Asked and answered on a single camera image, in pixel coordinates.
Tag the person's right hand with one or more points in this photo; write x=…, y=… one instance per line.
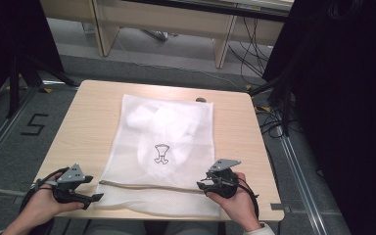
x=238, y=202

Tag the black curtain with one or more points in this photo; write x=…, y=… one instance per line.
x=16, y=39
x=346, y=98

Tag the person's left hand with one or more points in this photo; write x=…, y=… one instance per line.
x=42, y=205

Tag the white mesh laundry bag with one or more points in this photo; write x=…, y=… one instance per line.
x=176, y=130

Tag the black metal stand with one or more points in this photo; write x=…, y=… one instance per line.
x=282, y=98
x=29, y=76

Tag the light wooden desk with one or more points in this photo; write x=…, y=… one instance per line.
x=163, y=19

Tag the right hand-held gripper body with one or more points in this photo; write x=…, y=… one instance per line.
x=223, y=182

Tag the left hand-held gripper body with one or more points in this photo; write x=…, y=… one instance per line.
x=70, y=184

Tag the grey tape strip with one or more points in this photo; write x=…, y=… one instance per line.
x=279, y=206

